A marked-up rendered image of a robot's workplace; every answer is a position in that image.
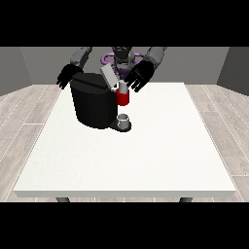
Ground black coffee machine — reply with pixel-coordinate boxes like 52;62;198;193
69;71;132;133

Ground pale grey machine lid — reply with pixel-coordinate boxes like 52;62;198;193
99;63;120;89

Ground small grey cup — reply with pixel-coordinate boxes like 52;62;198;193
117;113;131;129

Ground grey robot trunk purple rings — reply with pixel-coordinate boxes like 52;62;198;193
100;47;146;80

